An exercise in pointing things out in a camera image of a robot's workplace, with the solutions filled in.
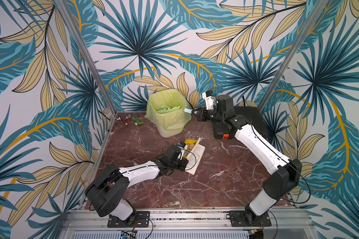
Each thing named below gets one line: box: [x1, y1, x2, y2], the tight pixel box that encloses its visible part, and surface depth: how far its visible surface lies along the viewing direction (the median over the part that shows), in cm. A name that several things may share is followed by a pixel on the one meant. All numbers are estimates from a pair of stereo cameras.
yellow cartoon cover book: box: [182, 137, 206, 176], surface depth 95 cm
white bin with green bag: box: [144, 88, 192, 138], surface depth 95 cm
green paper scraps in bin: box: [156, 104, 181, 115], surface depth 102 cm
